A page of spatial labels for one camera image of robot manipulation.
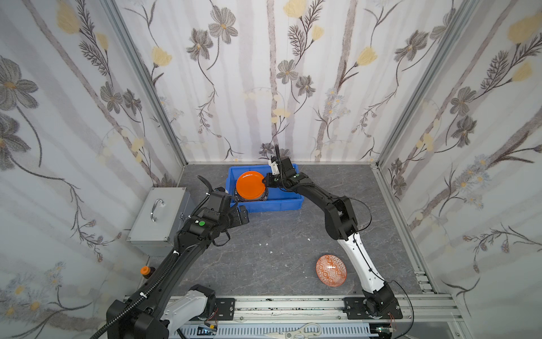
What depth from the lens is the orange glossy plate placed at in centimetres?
103

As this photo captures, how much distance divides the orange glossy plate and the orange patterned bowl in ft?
1.37

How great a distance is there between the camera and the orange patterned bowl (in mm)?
802
